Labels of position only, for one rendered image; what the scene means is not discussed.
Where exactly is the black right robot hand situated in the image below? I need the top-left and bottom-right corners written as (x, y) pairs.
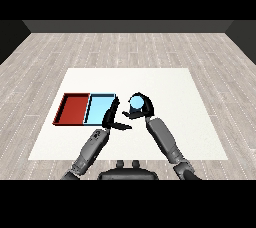
top-left (121, 92), bottom-right (156, 120)

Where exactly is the dark grey robot body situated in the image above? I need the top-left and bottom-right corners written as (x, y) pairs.
top-left (97, 160), bottom-right (159, 181)

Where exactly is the light blue shallow open box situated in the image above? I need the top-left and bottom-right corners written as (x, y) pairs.
top-left (82, 93), bottom-right (117, 127)

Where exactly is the small blue can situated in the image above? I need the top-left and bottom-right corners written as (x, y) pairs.
top-left (129, 94), bottom-right (145, 114)

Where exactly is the red shallow open box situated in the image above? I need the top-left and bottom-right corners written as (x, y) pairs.
top-left (52, 92), bottom-right (91, 127)

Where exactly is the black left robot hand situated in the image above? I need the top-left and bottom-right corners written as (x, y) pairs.
top-left (101, 96), bottom-right (133, 132)

